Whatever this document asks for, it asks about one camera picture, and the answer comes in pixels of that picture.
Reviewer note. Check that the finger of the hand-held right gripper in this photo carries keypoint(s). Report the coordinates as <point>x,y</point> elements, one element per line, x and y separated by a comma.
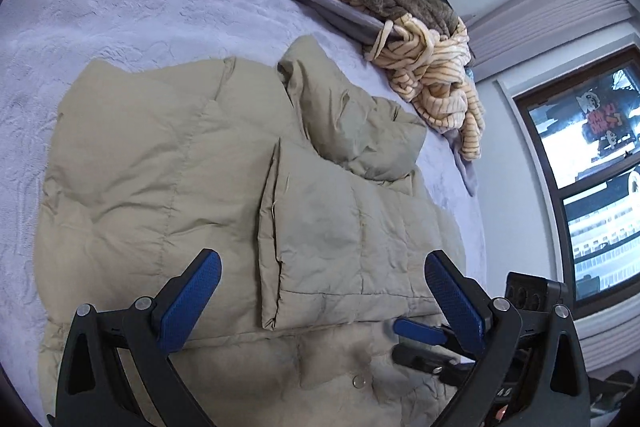
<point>425,359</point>
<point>417,331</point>

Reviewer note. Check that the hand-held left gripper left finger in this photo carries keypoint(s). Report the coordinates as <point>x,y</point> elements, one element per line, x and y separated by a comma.
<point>192,302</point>

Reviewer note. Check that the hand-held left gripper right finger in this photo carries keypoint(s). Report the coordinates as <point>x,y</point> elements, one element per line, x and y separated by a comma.
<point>455,302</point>

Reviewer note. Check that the beige puffer jacket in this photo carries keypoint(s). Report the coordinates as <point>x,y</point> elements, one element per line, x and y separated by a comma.
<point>175,157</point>

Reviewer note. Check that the cartoon window sticker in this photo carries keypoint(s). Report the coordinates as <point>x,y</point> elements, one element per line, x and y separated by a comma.
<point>602,122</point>

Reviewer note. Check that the cream striped fleece garment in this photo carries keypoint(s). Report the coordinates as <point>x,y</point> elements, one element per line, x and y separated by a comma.
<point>440,92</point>

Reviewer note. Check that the lavender embossed bed blanket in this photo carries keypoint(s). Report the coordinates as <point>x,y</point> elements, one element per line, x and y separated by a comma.
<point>125,17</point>

